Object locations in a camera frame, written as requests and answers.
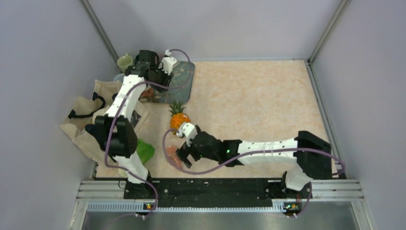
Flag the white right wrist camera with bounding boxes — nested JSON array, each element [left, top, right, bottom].
[[176, 122, 198, 147]]

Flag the salmon pink mug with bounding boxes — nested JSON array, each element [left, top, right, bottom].
[[140, 87, 155, 98]]

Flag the green toy lettuce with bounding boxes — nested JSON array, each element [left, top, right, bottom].
[[115, 138, 155, 179]]

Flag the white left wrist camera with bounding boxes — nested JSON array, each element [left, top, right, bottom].
[[158, 49, 178, 75]]

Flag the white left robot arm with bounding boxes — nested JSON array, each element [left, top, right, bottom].
[[94, 50, 177, 198]]

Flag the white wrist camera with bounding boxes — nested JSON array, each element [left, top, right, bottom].
[[158, 49, 178, 75], [176, 122, 198, 147]]

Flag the beige canvas tote bag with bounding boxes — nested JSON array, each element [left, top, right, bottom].
[[60, 80, 148, 164]]

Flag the clear light blue cup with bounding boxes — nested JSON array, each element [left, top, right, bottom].
[[113, 73, 125, 83]]

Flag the floral dark green tray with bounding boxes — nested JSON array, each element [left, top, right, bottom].
[[139, 61, 195, 104]]

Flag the orange toy pineapple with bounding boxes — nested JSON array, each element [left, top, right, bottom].
[[169, 100, 191, 135]]

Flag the pink mug with handle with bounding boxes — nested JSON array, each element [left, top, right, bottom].
[[166, 146, 183, 169]]

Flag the light green mug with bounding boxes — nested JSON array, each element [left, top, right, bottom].
[[117, 53, 134, 73]]

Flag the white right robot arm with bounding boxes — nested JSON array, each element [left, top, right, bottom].
[[175, 123, 333, 197]]

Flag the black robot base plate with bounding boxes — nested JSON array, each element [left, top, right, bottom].
[[122, 178, 311, 208]]

